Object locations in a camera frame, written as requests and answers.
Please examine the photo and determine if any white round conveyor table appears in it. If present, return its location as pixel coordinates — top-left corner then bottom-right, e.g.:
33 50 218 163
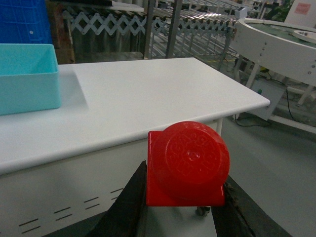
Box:
231 18 316 88

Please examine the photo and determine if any light blue plastic box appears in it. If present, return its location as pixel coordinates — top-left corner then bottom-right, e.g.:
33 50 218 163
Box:
0 43 61 115

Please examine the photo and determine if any white control box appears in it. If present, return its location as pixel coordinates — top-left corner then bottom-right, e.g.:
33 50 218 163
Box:
249 79 286 120

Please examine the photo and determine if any black power cable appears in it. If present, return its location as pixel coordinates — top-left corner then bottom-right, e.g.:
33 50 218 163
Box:
233 87 316 130

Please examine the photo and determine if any red toy block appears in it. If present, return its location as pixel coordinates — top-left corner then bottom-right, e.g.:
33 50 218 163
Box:
146 121 230 206

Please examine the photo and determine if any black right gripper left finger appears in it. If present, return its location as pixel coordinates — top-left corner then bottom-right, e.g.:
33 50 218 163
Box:
43 159 149 237

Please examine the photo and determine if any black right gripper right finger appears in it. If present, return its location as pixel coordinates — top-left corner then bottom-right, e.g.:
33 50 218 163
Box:
211 177 291 237

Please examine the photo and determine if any expanding roller conveyor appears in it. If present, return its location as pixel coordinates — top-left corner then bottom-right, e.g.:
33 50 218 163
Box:
63 4 237 60

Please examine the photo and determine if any blue crate top right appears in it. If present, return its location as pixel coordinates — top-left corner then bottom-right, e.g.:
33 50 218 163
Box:
0 0 52 44

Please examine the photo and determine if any white work table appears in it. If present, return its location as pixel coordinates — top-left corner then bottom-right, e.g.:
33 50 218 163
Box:
0 58 269 237

